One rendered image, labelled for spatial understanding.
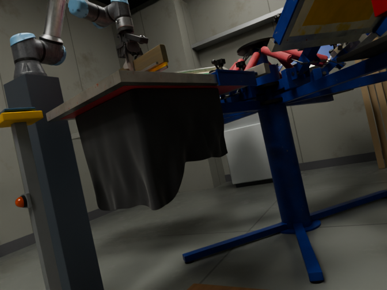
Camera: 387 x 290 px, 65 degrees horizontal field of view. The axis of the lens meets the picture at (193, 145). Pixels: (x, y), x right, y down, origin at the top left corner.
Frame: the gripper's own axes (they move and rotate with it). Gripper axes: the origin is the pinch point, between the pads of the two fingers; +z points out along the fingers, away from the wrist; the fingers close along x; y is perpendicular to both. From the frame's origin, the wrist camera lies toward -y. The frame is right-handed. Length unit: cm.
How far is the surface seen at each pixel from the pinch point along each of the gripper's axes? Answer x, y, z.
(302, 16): -55, -55, -10
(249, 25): -333, 121, -124
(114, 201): 22, 5, 53
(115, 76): 31.4, -27.0, 11.6
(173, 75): 8.6, -29.4, 11.3
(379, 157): -318, -15, 96
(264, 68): -50, -34, 8
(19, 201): 54, 10, 44
